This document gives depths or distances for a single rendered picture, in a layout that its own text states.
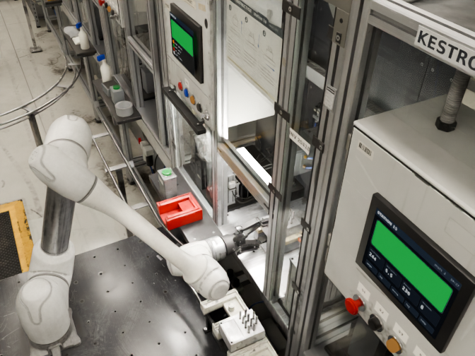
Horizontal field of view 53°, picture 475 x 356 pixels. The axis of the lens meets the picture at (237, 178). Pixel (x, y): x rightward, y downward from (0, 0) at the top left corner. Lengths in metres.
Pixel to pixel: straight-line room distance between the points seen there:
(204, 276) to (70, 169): 0.52
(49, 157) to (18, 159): 2.75
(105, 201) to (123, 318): 0.65
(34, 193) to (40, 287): 2.01
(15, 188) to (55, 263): 2.03
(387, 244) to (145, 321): 1.23
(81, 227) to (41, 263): 1.51
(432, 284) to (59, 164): 1.01
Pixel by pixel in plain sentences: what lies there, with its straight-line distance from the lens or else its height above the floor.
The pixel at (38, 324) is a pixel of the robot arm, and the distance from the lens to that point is 1.85.
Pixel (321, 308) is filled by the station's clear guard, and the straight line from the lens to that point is 1.44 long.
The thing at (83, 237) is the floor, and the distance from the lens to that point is 3.33.
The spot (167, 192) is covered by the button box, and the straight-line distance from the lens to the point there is 2.08.
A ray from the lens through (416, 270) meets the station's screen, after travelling 0.94.
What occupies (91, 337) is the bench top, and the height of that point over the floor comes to 0.68.
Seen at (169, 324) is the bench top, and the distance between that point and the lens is 1.97.
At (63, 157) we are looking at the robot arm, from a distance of 1.45.
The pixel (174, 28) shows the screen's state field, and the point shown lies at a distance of 1.75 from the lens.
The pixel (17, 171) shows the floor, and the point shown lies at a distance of 4.05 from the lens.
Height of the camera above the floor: 2.30
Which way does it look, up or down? 39 degrees down
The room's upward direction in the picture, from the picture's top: 1 degrees clockwise
